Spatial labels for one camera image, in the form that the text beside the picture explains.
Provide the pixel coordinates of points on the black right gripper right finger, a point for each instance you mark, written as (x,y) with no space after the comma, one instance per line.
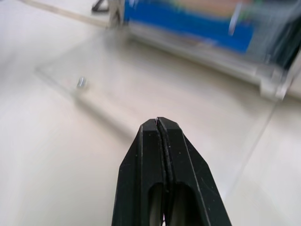
(188,169)

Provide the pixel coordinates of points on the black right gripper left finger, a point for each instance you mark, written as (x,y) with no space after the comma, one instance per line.
(138,164)

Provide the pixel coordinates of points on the clear acrylic upright panel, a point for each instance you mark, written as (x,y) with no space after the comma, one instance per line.
(263,131)

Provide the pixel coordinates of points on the small silver screw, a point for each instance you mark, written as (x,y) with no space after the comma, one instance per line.
(81,83)

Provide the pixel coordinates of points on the clear box with blue contents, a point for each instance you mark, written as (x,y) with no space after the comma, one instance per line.
(202,35)

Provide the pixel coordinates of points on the black angled stand leg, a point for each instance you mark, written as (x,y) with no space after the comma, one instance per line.
(99,5)

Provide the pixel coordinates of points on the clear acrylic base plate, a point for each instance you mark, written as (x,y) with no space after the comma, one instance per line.
(70,89)

